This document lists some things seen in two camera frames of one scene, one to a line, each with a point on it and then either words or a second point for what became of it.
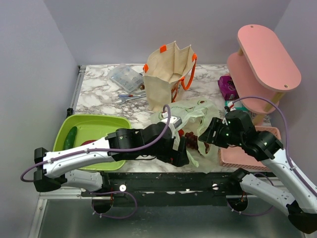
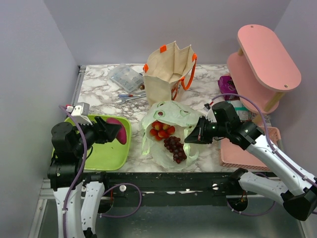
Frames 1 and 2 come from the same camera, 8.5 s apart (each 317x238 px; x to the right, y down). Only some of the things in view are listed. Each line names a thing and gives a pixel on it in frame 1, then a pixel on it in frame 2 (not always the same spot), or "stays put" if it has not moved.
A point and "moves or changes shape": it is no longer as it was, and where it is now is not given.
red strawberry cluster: [181, 132] moves or changes shape
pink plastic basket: [236, 156] stays put
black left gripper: [179, 157] to [109, 131]
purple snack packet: [228, 88] stays put
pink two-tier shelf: [261, 70] stays put
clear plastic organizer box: [126, 77] stays put
